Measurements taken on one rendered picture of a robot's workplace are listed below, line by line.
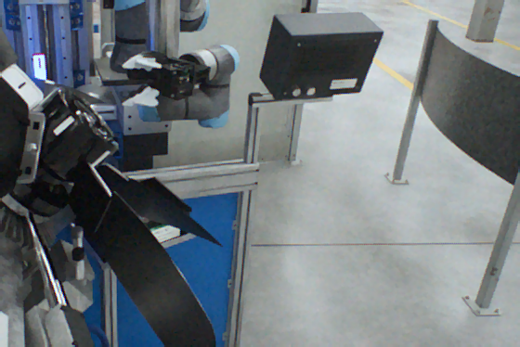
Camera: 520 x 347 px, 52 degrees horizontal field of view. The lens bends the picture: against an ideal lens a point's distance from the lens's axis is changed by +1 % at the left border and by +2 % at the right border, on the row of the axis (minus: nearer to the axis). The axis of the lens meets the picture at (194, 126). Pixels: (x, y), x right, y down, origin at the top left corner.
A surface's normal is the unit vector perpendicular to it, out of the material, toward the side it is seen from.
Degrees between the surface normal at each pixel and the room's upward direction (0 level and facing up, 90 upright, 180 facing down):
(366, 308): 0
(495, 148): 90
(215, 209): 90
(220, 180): 90
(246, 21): 90
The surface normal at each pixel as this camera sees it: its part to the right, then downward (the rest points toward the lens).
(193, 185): 0.31, 0.40
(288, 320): 0.04, -0.91
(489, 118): -0.98, 0.04
